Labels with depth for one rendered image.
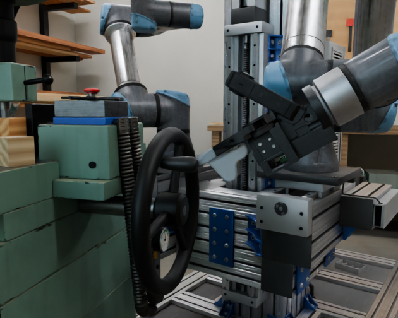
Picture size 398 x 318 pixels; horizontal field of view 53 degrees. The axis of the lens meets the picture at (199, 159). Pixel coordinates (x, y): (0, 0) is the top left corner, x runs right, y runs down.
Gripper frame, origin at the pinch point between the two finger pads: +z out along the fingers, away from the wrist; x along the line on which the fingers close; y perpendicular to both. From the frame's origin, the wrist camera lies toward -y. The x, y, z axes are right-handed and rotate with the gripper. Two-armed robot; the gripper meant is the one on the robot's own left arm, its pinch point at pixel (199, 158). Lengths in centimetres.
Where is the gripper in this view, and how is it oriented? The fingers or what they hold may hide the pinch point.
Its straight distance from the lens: 63.0
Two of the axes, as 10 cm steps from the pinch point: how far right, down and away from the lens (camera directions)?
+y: 4.9, 8.7, -0.2
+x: 2.7, -1.3, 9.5
